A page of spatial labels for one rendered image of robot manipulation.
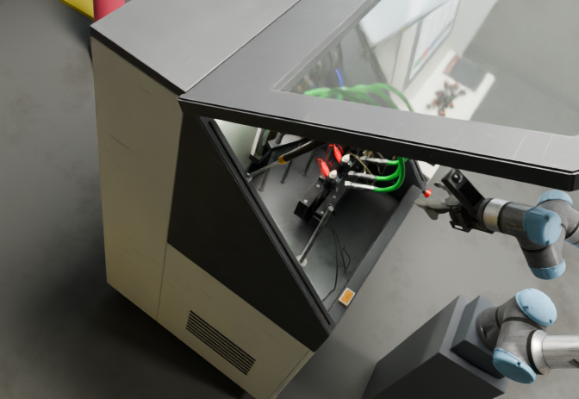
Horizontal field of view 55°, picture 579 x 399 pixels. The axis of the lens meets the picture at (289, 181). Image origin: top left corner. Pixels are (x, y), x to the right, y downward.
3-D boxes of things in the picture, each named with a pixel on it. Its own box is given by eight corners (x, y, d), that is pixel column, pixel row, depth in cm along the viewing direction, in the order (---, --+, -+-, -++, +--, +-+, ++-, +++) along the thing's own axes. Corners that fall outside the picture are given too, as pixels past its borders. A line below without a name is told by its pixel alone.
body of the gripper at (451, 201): (449, 227, 141) (488, 240, 131) (438, 201, 137) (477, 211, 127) (468, 209, 144) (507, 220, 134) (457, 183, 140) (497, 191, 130)
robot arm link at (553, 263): (572, 246, 131) (559, 213, 126) (564, 283, 124) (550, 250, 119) (538, 246, 136) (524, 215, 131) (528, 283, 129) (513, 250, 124)
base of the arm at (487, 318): (524, 324, 181) (542, 313, 173) (513, 364, 172) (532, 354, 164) (482, 300, 183) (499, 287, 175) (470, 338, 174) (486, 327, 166)
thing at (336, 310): (320, 343, 173) (336, 325, 160) (309, 334, 174) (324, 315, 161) (404, 213, 209) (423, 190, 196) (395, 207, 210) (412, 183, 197)
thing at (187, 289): (263, 412, 234) (314, 354, 170) (155, 327, 242) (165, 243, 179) (344, 289, 274) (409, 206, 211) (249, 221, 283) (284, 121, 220)
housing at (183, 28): (156, 327, 243) (185, 91, 123) (106, 288, 247) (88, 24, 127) (319, 142, 324) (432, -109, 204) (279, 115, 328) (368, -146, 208)
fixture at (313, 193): (312, 240, 188) (325, 218, 176) (288, 223, 190) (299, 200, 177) (358, 178, 208) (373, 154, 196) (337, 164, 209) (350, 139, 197)
